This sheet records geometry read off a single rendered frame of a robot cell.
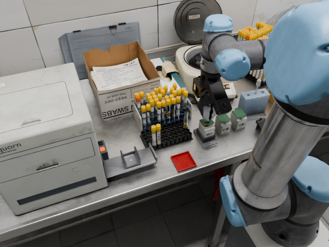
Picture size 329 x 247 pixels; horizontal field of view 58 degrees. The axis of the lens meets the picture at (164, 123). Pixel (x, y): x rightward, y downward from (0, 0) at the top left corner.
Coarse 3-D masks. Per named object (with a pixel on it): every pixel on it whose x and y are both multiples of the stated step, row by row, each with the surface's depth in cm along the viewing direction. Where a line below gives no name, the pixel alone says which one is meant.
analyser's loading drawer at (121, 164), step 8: (120, 152) 95; (128, 152) 97; (136, 152) 95; (144, 152) 99; (152, 152) 97; (104, 160) 96; (112, 160) 96; (120, 160) 96; (128, 160) 96; (136, 160) 96; (144, 160) 96; (152, 160) 96; (104, 168) 94; (112, 168) 94; (120, 168) 94; (128, 168) 94; (136, 168) 94
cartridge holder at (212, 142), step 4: (196, 132) 108; (200, 132) 106; (196, 136) 108; (200, 136) 105; (212, 136) 104; (200, 140) 106; (204, 140) 104; (208, 140) 105; (212, 140) 106; (204, 144) 105; (208, 144) 104; (212, 144) 105; (216, 144) 105; (204, 148) 104
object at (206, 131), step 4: (200, 124) 104; (212, 124) 102; (200, 128) 105; (204, 128) 102; (208, 128) 102; (212, 128) 102; (204, 132) 102; (208, 132) 103; (212, 132) 104; (204, 136) 103; (208, 136) 104
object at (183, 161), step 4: (184, 152) 103; (188, 152) 103; (172, 156) 101; (176, 156) 102; (180, 156) 102; (184, 156) 102; (188, 156) 102; (172, 160) 100; (176, 160) 101; (180, 160) 101; (184, 160) 101; (188, 160) 101; (192, 160) 101; (176, 164) 100; (180, 164) 100; (184, 164) 100; (188, 164) 100; (192, 164) 100; (196, 164) 99; (176, 168) 98; (180, 168) 99; (184, 168) 99; (188, 168) 98
